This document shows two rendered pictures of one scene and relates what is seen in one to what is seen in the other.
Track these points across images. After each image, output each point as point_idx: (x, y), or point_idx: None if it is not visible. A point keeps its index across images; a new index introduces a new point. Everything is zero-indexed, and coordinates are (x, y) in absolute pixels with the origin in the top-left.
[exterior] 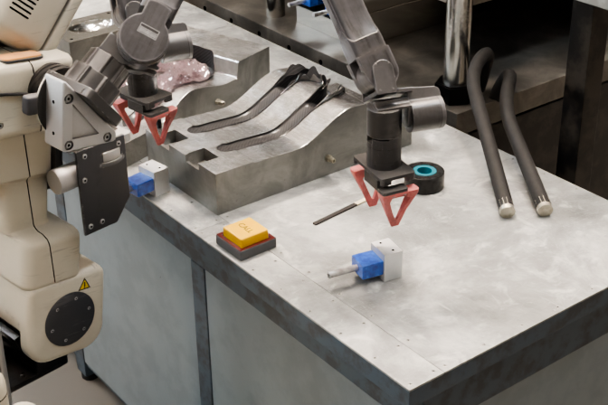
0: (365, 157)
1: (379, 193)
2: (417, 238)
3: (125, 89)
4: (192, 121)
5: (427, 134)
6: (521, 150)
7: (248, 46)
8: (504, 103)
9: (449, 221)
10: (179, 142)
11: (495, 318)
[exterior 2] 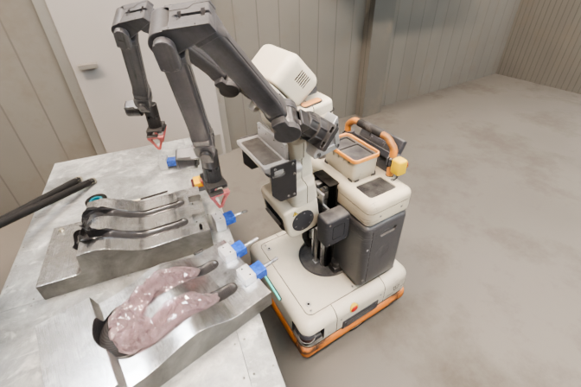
0: (157, 129)
1: (166, 126)
2: (137, 179)
3: (221, 181)
4: (178, 232)
5: (40, 248)
6: (46, 193)
7: (52, 329)
8: (2, 217)
9: (117, 184)
10: (198, 212)
11: (152, 149)
